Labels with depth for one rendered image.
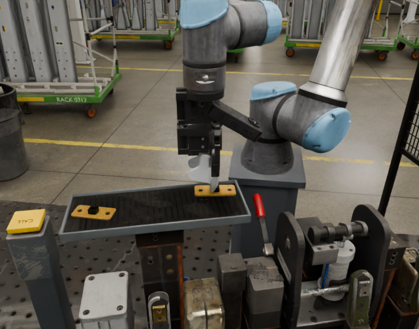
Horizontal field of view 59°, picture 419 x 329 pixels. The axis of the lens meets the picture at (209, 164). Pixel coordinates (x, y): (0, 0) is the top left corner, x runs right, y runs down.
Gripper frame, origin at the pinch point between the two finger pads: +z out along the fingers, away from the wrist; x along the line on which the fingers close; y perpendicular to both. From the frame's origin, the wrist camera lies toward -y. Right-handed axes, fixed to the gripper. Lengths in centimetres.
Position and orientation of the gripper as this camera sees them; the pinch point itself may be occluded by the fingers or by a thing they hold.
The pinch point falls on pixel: (215, 183)
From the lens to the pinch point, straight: 75.7
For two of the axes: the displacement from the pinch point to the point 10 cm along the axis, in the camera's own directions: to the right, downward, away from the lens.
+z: 0.0, 8.7, 4.9
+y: -10.0, 0.2, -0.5
